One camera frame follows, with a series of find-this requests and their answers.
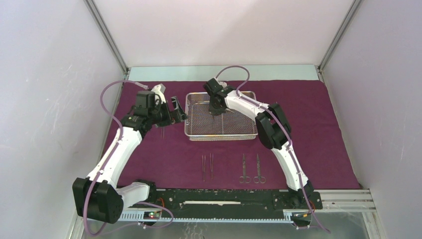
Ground right corner aluminium post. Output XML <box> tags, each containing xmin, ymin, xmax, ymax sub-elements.
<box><xmin>318</xmin><ymin>0</ymin><xmax>364</xmax><ymax>73</ymax></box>

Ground steel forceps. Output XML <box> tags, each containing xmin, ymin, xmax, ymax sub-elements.
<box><xmin>253</xmin><ymin>154</ymin><xmax>266</xmax><ymax>184</ymax></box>
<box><xmin>239</xmin><ymin>154</ymin><xmax>251</xmax><ymax>184</ymax></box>

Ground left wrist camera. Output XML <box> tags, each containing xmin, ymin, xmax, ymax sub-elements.
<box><xmin>134</xmin><ymin>84</ymin><xmax>166</xmax><ymax>116</ymax></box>

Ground maroon surgical wrap cloth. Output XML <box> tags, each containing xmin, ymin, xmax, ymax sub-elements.
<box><xmin>118</xmin><ymin>80</ymin><xmax>360</xmax><ymax>189</ymax></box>

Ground aluminium frame rail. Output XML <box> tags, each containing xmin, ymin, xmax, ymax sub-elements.
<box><xmin>76</xmin><ymin>188</ymin><xmax>377</xmax><ymax>213</ymax></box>

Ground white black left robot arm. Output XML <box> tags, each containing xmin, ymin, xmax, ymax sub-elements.
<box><xmin>72</xmin><ymin>91</ymin><xmax>188</xmax><ymax>224</ymax></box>

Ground left corner aluminium post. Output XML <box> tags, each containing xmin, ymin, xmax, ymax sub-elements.
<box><xmin>84</xmin><ymin>0</ymin><xmax>129</xmax><ymax>74</ymax></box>

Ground corner aluminium post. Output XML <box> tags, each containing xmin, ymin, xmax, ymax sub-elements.
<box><xmin>84</xmin><ymin>0</ymin><xmax>129</xmax><ymax>74</ymax></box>
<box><xmin>318</xmin><ymin>0</ymin><xmax>364</xmax><ymax>73</ymax></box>

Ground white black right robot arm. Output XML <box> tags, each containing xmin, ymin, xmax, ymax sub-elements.
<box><xmin>204</xmin><ymin>84</ymin><xmax>314</xmax><ymax>208</ymax></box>

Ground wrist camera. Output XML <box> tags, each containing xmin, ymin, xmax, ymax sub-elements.
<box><xmin>203</xmin><ymin>78</ymin><xmax>227</xmax><ymax>97</ymax></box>
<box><xmin>134</xmin><ymin>84</ymin><xmax>166</xmax><ymax>116</ymax></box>

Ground grey cable duct strip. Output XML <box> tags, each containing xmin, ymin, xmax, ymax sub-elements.
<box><xmin>117</xmin><ymin>210</ymin><xmax>293</xmax><ymax>224</ymax></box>

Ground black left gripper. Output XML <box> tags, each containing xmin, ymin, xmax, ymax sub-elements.
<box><xmin>149</xmin><ymin>97</ymin><xmax>188</xmax><ymax>128</ymax></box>

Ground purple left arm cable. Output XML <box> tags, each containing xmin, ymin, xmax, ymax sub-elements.
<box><xmin>82</xmin><ymin>80</ymin><xmax>174</xmax><ymax>238</ymax></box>

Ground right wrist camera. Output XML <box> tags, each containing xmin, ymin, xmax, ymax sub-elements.
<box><xmin>203</xmin><ymin>78</ymin><xmax>227</xmax><ymax>97</ymax></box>

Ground steel instrument tray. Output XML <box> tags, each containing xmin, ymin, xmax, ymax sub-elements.
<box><xmin>184</xmin><ymin>92</ymin><xmax>258</xmax><ymax>141</ymax></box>

